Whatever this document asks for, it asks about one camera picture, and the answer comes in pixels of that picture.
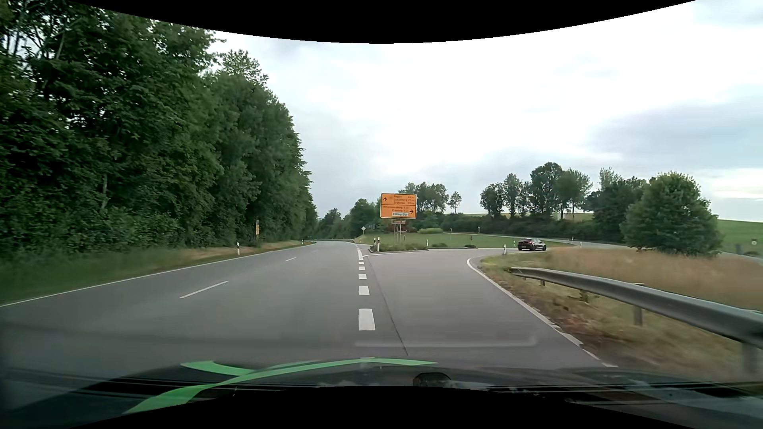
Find orange direction sign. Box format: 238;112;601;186
380;192;418;244

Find round green tree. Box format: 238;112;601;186
620;172;724;257

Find car's own bonnet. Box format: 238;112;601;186
0;356;763;429

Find grey asphalt road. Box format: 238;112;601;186
0;239;633;412

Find dark hedge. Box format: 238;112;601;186
439;213;603;242

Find dry grass verge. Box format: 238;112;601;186
480;246;763;382

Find green field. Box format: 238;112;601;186
715;218;763;257

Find grass traffic island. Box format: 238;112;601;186
356;231;574;253

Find grey metal guard rail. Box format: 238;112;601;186
507;266;763;375

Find grass verge below wood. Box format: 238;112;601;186
0;240;316;305

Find road markings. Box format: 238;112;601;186
0;241;618;368

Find row of trees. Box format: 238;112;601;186
479;161;647;242

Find dense green wood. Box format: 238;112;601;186
0;0;318;256

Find trees behind orange sign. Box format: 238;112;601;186
315;182;463;240

